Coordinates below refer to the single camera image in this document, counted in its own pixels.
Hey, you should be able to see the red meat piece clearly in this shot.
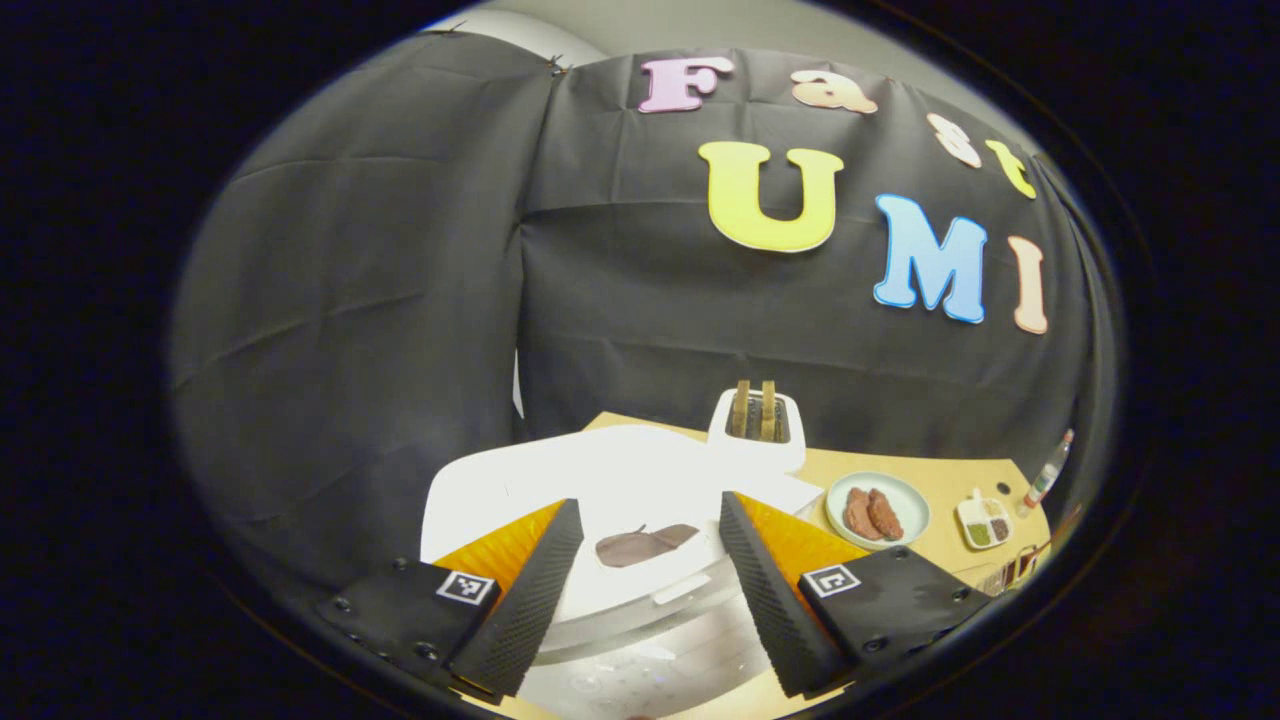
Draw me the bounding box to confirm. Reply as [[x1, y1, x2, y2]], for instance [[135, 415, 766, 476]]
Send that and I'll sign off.
[[843, 487, 882, 542], [866, 488, 905, 543]]

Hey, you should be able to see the clear plastic water bottle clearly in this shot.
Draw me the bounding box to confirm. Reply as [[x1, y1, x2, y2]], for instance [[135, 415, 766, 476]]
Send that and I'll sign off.
[[1018, 428, 1077, 517]]

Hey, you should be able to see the metal wire chopstick holder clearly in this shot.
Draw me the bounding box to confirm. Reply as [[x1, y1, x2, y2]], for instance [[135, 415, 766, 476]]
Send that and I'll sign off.
[[975, 545, 1042, 597]]

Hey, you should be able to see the light blue plate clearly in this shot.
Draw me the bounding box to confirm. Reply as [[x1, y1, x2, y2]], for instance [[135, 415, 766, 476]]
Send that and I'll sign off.
[[825, 471, 933, 553]]

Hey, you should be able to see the white divided dish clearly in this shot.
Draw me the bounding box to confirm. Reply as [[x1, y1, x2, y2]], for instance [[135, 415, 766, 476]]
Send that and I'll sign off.
[[955, 488, 1015, 552]]

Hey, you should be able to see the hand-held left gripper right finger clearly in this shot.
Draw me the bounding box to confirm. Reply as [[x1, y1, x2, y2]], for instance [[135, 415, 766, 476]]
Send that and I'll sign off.
[[718, 491, 1001, 700]]

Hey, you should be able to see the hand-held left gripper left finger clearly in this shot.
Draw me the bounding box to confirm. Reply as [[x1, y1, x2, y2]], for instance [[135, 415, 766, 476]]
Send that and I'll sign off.
[[300, 498, 585, 701]]

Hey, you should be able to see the white toaster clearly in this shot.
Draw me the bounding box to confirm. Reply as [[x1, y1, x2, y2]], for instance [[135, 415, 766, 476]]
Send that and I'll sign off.
[[706, 380, 808, 475]]

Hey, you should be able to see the white rice cooker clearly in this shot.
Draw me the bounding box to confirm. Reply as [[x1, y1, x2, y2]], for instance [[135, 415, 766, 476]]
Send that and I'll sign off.
[[420, 425, 827, 720]]

